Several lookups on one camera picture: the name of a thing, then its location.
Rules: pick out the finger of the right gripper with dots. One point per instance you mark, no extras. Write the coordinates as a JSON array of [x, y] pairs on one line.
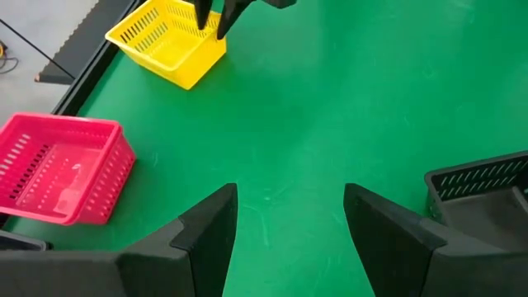
[[231, 16], [203, 12]]

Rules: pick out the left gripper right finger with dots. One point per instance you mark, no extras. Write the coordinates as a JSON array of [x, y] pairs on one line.
[[412, 264]]

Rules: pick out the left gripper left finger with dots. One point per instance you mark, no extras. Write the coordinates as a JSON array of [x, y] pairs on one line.
[[165, 268]]

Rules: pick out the yellow plastic basket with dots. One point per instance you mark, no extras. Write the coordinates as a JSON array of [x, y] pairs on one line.
[[177, 62]]

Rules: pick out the black plastic basket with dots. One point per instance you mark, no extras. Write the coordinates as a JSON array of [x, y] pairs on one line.
[[20, 241], [486, 218]]

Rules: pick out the red plastic basket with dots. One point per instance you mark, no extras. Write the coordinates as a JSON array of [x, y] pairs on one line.
[[115, 177], [62, 173]]

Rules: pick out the black table frame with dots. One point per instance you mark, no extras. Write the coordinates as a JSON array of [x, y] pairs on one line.
[[95, 62]]

